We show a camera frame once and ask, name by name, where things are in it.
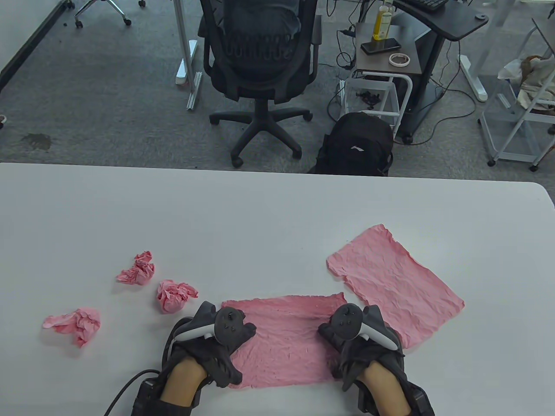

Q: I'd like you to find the person's right forearm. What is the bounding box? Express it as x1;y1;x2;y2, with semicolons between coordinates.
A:
358;360;410;416

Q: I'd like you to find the yellow liquid bottle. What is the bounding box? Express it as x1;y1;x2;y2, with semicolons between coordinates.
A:
373;0;394;42

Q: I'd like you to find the pink wrinkled paper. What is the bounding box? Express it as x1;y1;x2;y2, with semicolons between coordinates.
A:
156;279;199;315
42;307;101;348
221;292;347;389
326;224;465;350
116;250;155;286

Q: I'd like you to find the black right hand controller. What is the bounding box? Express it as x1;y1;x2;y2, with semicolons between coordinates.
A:
330;303;400;351

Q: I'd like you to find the white wheeled shelf cart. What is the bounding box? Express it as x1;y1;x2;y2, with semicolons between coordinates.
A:
478;17;555;172

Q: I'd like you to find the white desk leg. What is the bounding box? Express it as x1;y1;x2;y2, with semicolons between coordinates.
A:
173;0;203;111
459;0;519;103

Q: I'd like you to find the black mesh office chair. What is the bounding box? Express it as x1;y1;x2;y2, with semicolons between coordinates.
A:
198;0;325;169

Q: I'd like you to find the black smartphone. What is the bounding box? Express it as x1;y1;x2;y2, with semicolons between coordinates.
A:
361;38;402;55

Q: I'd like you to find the beige cloth bundle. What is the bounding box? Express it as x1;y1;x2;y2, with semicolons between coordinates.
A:
498;54;555;113

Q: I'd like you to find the black backpack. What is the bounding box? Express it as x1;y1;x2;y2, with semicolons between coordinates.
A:
308;112;394;176

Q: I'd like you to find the person's right hand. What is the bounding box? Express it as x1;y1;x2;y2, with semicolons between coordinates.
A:
319;305;406;391

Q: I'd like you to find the black hand controller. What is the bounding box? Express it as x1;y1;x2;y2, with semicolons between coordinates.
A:
330;303;400;351
175;306;246;346

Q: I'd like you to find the black standing desk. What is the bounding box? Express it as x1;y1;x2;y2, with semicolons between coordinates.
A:
392;0;490;146

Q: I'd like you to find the black left hand controller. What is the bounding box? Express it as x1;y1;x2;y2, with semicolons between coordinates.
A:
175;306;246;346

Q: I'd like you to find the person's left hand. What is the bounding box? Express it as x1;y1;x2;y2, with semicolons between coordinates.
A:
173;301;257;388

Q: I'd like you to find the grey side table white frame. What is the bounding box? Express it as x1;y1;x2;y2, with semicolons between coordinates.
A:
343;22;423;137

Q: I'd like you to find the chrome base office chair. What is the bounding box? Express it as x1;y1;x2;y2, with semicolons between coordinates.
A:
74;0;147;29

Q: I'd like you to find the small black gadget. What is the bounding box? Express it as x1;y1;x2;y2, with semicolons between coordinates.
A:
356;90;382;109

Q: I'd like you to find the person's left forearm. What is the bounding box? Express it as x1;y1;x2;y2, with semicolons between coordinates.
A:
160;360;206;408

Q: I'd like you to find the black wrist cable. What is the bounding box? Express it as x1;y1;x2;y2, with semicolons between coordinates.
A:
104;369;161;416

